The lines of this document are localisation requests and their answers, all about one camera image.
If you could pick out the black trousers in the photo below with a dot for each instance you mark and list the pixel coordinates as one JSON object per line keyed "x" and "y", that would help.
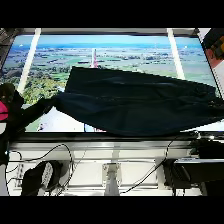
{"x": 133, "y": 103}

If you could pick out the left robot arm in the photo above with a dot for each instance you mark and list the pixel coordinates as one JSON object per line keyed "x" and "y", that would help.
{"x": 41, "y": 176}

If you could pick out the pink garment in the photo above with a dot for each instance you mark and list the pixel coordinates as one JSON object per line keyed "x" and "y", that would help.
{"x": 2, "y": 111}

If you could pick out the silver frame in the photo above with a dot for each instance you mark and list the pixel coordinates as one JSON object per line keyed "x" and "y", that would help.
{"x": 100, "y": 146}

